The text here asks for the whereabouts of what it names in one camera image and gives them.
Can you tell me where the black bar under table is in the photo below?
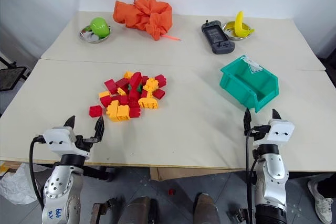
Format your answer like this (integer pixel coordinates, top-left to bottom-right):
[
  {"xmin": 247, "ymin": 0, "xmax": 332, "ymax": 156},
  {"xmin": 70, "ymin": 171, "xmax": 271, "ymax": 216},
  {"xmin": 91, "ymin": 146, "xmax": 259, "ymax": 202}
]
[{"xmin": 82, "ymin": 165, "xmax": 117, "ymax": 183}]

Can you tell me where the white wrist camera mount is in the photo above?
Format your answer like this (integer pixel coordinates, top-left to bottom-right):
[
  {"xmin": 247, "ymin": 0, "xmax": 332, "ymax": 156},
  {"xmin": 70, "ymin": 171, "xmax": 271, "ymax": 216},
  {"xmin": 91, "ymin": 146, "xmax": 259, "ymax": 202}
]
[
  {"xmin": 252, "ymin": 119, "xmax": 296, "ymax": 149},
  {"xmin": 42, "ymin": 126, "xmax": 91, "ymax": 161}
]

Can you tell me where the white sneaker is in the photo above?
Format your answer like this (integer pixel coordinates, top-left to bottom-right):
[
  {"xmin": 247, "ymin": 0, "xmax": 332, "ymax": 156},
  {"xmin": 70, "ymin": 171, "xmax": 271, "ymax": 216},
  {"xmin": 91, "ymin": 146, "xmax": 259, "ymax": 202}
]
[{"xmin": 307, "ymin": 180, "xmax": 334, "ymax": 224}]

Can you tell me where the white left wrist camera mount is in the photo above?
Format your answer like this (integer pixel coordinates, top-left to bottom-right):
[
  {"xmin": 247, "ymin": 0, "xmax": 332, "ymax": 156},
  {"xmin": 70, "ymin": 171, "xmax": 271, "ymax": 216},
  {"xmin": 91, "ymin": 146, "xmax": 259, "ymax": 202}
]
[{"xmin": 42, "ymin": 126, "xmax": 91, "ymax": 161}]

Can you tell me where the steel dish with cup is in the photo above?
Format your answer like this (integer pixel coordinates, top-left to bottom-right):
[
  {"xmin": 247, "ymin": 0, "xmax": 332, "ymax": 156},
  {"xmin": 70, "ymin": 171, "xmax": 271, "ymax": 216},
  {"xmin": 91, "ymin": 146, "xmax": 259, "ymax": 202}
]
[{"xmin": 79, "ymin": 24, "xmax": 112, "ymax": 44}]

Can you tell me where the white label on bin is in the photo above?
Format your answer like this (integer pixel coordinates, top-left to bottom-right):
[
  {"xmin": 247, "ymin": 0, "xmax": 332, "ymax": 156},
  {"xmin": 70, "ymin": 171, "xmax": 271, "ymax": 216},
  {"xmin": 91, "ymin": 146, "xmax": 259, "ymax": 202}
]
[{"xmin": 241, "ymin": 55, "xmax": 264, "ymax": 74}]

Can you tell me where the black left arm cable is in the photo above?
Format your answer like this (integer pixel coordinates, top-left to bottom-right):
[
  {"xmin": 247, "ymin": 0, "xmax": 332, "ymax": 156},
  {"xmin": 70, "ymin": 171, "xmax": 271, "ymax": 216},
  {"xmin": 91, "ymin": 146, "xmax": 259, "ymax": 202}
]
[{"xmin": 28, "ymin": 135, "xmax": 46, "ymax": 210}]

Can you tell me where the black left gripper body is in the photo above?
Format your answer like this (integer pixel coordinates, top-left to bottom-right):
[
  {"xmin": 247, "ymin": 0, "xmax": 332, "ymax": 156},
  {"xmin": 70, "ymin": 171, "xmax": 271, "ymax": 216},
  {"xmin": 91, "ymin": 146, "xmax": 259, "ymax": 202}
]
[{"xmin": 74, "ymin": 135, "xmax": 100, "ymax": 154}]

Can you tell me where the single red brick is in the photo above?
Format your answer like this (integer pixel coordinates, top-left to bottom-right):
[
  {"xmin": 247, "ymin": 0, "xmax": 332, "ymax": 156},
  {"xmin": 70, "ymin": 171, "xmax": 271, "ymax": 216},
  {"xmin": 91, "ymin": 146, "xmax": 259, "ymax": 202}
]
[{"xmin": 89, "ymin": 105, "xmax": 104, "ymax": 118}]

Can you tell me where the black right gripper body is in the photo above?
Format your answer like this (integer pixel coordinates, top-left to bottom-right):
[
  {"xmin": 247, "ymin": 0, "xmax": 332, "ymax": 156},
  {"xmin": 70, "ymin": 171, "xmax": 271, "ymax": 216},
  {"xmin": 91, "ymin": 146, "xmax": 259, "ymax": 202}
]
[{"xmin": 253, "ymin": 124, "xmax": 271, "ymax": 139}]

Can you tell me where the rusty metal bracket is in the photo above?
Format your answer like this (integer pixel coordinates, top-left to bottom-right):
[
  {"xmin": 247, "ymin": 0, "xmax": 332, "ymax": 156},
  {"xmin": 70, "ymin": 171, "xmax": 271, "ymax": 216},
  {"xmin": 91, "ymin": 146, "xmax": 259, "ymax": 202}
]
[{"xmin": 91, "ymin": 197, "xmax": 125, "ymax": 224}]

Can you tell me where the brown cardboard sheet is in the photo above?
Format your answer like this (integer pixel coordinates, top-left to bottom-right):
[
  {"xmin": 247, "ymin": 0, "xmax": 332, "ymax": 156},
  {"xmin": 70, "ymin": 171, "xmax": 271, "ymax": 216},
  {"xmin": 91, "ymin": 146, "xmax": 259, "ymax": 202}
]
[{"xmin": 149, "ymin": 167, "xmax": 238, "ymax": 182}]

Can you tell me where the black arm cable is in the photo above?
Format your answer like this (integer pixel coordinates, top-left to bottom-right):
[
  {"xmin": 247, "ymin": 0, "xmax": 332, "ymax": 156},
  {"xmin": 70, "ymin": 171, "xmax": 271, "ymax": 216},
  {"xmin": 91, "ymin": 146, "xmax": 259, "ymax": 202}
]
[
  {"xmin": 245, "ymin": 127, "xmax": 260, "ymax": 224},
  {"xmin": 28, "ymin": 135, "xmax": 46, "ymax": 210}
]

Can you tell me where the yellow plastic building brick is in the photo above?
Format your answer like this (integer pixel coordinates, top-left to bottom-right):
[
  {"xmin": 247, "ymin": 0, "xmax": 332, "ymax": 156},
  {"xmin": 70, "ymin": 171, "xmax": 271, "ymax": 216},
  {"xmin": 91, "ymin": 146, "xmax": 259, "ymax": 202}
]
[{"xmin": 116, "ymin": 104, "xmax": 131, "ymax": 122}]

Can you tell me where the steel dish with banana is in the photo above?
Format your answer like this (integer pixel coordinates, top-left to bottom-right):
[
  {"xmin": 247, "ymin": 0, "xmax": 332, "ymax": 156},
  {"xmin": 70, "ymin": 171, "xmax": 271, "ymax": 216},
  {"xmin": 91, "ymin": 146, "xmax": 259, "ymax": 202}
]
[{"xmin": 222, "ymin": 22, "xmax": 253, "ymax": 41}]

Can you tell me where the orange pen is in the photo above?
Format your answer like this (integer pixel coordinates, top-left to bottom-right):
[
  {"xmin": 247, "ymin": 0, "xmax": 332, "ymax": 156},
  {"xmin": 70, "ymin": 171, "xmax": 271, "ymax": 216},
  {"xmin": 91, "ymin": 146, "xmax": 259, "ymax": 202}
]
[{"xmin": 162, "ymin": 34, "xmax": 182, "ymax": 42}]

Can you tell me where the yellow banana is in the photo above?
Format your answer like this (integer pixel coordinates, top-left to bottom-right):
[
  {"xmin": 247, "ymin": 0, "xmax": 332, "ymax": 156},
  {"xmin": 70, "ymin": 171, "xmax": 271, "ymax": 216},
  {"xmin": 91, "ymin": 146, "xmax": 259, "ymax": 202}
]
[{"xmin": 234, "ymin": 10, "xmax": 256, "ymax": 38}]

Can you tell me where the green plastic storage bin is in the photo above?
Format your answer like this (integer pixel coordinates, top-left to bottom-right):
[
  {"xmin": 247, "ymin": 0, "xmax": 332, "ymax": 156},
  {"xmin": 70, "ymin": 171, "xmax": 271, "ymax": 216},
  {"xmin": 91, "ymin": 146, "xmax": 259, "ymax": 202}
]
[{"xmin": 219, "ymin": 55, "xmax": 280, "ymax": 113}]

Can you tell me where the dark rounded shape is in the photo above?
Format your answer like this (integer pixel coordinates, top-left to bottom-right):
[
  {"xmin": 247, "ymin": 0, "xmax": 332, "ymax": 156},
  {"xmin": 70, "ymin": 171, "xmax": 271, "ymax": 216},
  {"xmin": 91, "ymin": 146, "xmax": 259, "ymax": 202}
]
[
  {"xmin": 122, "ymin": 195, "xmax": 159, "ymax": 224},
  {"xmin": 193, "ymin": 192, "xmax": 221, "ymax": 224}
]

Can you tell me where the crumpled white plastic sheet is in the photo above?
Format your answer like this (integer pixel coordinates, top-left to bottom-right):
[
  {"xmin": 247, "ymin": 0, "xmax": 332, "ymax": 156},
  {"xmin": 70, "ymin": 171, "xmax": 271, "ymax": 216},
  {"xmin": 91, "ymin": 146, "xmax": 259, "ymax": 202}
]
[{"xmin": 0, "ymin": 163, "xmax": 38, "ymax": 205}]

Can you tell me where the grey handheld game console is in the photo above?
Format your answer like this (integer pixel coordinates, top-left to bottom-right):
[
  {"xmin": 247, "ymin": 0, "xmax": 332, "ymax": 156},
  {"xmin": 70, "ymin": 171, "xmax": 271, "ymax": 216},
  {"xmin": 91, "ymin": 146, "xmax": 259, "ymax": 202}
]
[{"xmin": 201, "ymin": 19, "xmax": 236, "ymax": 55}]

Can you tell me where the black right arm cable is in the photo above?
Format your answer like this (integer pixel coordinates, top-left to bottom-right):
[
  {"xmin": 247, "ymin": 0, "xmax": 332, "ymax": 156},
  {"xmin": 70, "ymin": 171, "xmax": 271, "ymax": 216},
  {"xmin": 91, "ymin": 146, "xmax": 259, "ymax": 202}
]
[{"xmin": 245, "ymin": 127, "xmax": 260, "ymax": 224}]

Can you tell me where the black metal stand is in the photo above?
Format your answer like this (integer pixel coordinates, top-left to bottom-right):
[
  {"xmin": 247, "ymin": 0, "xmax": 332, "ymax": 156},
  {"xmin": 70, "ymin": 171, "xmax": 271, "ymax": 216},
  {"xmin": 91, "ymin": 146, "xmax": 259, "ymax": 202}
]
[{"xmin": 0, "ymin": 55, "xmax": 32, "ymax": 91}]

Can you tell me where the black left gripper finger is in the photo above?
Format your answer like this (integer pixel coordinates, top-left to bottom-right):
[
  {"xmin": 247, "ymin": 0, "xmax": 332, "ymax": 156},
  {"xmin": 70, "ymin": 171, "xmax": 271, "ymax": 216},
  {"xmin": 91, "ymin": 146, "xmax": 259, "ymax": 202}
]
[
  {"xmin": 93, "ymin": 115, "xmax": 106, "ymax": 144},
  {"xmin": 64, "ymin": 115, "xmax": 77, "ymax": 130}
]

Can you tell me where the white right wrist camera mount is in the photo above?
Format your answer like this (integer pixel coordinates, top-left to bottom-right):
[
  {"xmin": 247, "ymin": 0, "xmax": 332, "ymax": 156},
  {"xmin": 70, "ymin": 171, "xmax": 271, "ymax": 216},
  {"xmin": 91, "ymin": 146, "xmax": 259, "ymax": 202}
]
[{"xmin": 252, "ymin": 119, "xmax": 296, "ymax": 149}]

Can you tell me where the crumpled orange cloth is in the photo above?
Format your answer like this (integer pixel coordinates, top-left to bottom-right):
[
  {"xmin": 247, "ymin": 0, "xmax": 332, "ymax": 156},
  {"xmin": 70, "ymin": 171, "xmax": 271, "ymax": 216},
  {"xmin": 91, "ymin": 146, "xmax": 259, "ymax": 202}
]
[{"xmin": 112, "ymin": 0, "xmax": 173, "ymax": 41}]

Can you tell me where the dark trouser leg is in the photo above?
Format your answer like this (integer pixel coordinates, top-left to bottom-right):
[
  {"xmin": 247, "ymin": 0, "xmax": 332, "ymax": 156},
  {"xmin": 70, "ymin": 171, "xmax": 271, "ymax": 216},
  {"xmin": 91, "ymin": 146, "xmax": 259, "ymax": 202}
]
[{"xmin": 317, "ymin": 173, "xmax": 336, "ymax": 199}]

